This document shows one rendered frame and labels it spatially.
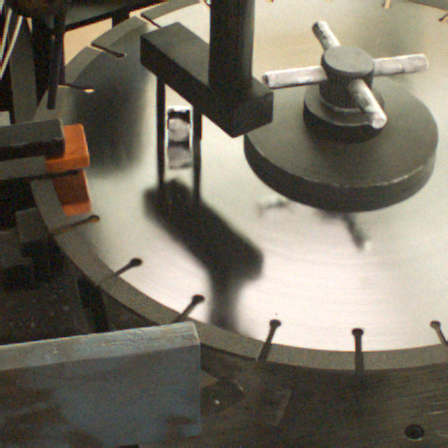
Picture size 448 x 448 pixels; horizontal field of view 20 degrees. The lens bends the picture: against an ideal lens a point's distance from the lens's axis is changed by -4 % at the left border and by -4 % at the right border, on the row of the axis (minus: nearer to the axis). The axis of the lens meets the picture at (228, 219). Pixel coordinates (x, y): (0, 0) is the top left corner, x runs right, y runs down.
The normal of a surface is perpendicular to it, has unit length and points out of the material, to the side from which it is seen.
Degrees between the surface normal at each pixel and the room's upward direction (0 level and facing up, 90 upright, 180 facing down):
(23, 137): 0
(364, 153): 5
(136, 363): 90
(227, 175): 0
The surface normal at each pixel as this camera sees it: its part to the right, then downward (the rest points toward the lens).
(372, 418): 0.02, -0.75
